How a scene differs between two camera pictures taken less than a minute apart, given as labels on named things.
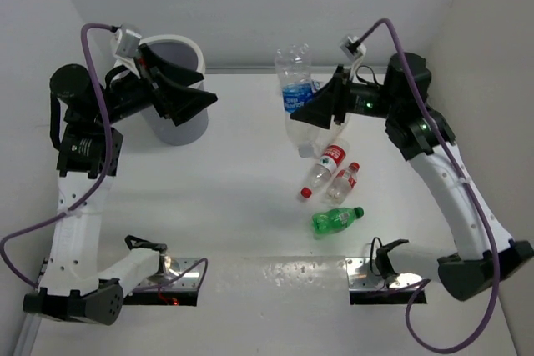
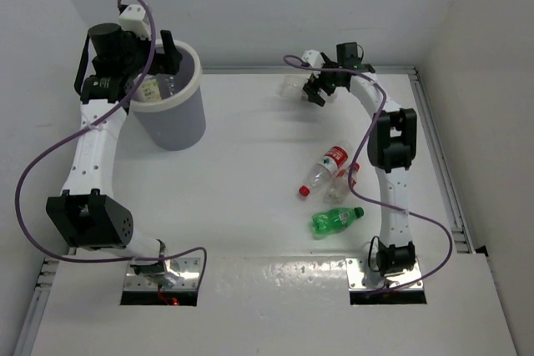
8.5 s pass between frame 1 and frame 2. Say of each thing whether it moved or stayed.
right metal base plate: stayed
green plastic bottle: stayed
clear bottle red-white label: stayed
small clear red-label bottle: stayed
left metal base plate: stayed
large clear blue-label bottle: moved
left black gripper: moved
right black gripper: moved
